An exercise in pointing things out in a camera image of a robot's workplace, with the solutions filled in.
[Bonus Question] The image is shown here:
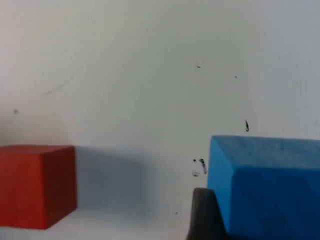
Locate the red cube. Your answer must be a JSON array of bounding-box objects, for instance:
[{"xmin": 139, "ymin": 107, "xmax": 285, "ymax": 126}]
[{"xmin": 0, "ymin": 144, "xmax": 78, "ymax": 230}]

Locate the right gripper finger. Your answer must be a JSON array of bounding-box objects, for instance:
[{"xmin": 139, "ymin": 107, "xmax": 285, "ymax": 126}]
[{"xmin": 184, "ymin": 187, "xmax": 229, "ymax": 240}]

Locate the blue cube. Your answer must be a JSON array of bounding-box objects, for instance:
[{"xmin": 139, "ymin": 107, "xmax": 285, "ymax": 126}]
[{"xmin": 206, "ymin": 135, "xmax": 320, "ymax": 240}]

